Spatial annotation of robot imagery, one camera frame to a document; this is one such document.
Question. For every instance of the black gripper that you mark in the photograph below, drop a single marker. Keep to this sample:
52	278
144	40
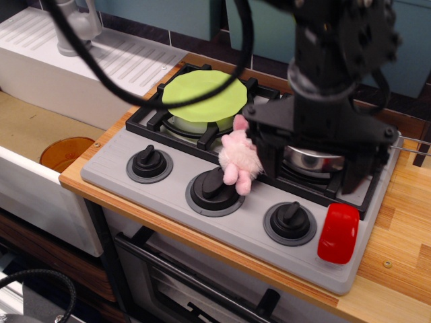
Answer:
328	127

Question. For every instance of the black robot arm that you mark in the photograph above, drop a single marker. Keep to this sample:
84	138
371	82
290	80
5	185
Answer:
337	44

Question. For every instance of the red salmon toy block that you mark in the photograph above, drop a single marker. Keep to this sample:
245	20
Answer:
339	234

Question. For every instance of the stainless steel pot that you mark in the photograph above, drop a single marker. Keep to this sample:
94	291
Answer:
313	163

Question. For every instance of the right black stove knob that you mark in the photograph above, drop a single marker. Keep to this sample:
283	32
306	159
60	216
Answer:
290	224

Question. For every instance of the black stove knob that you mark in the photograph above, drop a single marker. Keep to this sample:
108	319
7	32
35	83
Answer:
149	166
209	196
290	224

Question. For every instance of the pink plush toy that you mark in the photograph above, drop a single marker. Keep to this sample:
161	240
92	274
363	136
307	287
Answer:
238	158

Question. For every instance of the grey toy stove top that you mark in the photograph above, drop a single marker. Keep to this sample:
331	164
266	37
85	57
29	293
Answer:
242	229

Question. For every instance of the black burner grate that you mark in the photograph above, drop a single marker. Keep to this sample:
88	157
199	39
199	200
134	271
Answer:
200	136

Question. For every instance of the middle black stove knob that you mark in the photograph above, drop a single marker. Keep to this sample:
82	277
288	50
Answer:
209	196

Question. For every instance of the left black stove knob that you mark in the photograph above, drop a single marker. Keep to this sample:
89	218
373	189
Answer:
149	166

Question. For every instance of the grey toy faucet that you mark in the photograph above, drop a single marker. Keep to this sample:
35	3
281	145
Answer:
86	25

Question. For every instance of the white toy sink unit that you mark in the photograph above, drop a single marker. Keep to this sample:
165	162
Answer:
46	97

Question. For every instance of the oven door with handle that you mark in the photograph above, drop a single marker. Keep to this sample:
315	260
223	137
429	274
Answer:
180	284

